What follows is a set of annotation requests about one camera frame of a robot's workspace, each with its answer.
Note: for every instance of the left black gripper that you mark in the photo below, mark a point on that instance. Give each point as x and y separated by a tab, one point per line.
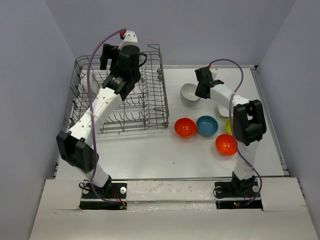
109	52

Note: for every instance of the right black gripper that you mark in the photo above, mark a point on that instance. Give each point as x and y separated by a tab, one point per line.
199	93

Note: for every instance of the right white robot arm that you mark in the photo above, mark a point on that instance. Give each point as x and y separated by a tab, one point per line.
248	125

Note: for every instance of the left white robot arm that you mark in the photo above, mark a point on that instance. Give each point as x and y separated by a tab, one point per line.
78	145

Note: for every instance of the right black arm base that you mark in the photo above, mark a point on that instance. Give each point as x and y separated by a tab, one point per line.
230	199

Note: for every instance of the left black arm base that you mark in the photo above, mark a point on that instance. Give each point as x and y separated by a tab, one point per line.
111	198

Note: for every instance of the white square dish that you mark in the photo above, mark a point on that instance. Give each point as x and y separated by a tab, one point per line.
223	111

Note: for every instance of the blue bowl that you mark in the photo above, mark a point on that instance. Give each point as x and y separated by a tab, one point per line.
207	125

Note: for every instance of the orange bowl left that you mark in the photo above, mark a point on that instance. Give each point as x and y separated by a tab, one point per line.
185	127

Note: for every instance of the orange bowl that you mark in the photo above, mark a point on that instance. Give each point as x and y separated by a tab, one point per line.
225	144
185	127

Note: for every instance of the lime green bowl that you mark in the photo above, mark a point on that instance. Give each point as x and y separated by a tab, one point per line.
228	128

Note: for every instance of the orange bowl right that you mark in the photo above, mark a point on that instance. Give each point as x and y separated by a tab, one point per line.
225	144

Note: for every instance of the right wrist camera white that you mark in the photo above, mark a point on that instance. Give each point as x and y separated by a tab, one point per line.
214	71

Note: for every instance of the grey wire dish rack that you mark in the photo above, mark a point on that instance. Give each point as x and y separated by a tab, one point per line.
145	108

